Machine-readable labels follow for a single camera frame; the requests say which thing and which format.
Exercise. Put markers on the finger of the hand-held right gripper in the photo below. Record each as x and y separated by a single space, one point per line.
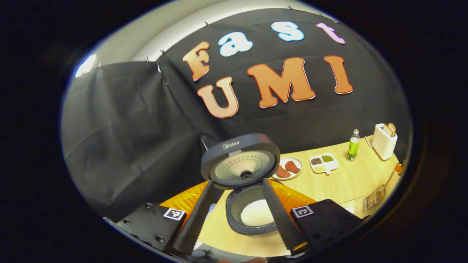
400 168

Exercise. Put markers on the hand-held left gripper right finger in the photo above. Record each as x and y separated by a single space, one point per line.
283 226

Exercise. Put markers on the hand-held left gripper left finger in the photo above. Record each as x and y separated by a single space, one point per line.
193 226

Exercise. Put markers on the white rice heap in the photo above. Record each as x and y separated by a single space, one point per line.
256 213

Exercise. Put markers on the dark grey rice cooker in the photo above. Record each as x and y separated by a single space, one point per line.
241 164

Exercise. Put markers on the white toaster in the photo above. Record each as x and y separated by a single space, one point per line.
384 146

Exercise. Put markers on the toasted bread slice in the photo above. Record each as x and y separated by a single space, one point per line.
392 127
387 130

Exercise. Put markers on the green drink bottle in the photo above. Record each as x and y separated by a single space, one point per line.
353 148

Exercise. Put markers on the red meat slice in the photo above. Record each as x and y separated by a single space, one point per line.
292 167
282 172

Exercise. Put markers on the white round plate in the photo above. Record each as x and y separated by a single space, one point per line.
298 163

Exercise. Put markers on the white divided bean dish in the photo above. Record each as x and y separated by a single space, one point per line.
323 163

